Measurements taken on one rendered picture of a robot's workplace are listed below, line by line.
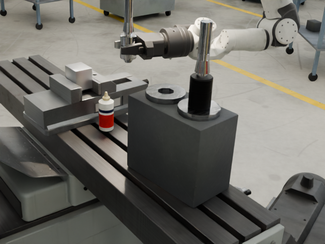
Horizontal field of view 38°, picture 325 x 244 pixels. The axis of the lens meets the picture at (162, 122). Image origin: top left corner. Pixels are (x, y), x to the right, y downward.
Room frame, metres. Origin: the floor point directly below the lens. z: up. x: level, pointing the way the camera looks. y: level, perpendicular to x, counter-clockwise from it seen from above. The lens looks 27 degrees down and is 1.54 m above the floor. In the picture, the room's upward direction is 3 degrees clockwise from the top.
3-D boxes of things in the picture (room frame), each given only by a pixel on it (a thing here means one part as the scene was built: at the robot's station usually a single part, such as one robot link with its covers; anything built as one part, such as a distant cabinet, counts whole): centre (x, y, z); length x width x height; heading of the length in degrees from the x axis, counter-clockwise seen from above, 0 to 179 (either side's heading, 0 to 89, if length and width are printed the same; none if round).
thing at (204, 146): (0.93, -0.04, 1.03); 0.22 x 0.12 x 0.20; 45
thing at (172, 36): (1.32, 0.03, 1.12); 0.13 x 0.12 x 0.10; 24
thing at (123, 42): (1.29, 0.11, 1.12); 0.05 x 0.05 x 0.06
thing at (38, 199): (1.23, 0.24, 0.79); 0.50 x 0.35 x 0.12; 129
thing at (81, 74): (1.23, 0.24, 1.05); 0.06 x 0.05 x 0.06; 41
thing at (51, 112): (1.25, 0.22, 0.99); 0.35 x 0.15 x 0.11; 131
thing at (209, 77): (0.89, -0.07, 1.20); 0.05 x 0.05 x 0.01
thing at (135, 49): (1.26, 0.09, 1.13); 0.06 x 0.02 x 0.03; 115
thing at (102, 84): (1.27, 0.20, 1.02); 0.12 x 0.06 x 0.04; 41
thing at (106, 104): (1.15, 0.15, 0.99); 0.04 x 0.04 x 0.11
